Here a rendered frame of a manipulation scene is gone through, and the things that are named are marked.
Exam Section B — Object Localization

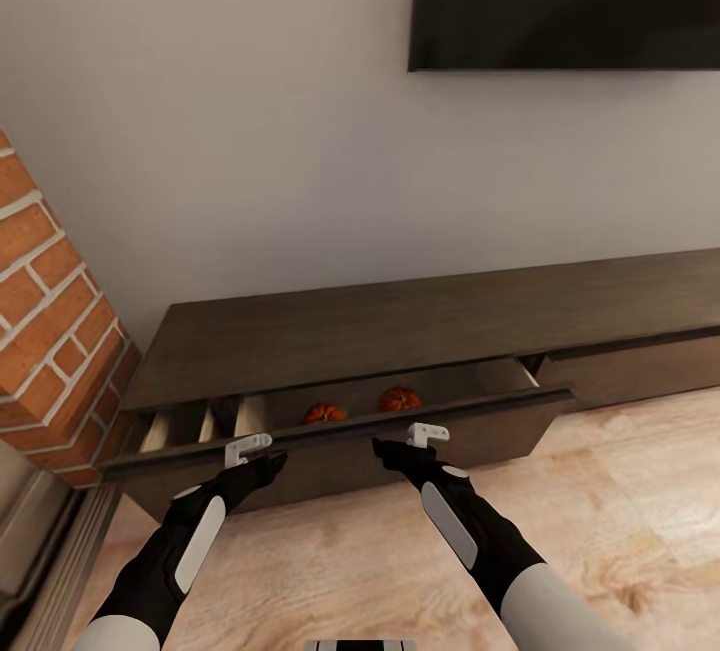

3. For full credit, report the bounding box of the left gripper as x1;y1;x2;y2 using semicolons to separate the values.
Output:
217;453;288;504

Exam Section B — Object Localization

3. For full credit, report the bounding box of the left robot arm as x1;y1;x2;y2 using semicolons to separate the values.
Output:
70;433;288;651

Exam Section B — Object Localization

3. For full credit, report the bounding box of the pumpkin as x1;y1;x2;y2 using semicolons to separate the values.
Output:
379;387;424;412
301;403;345;426

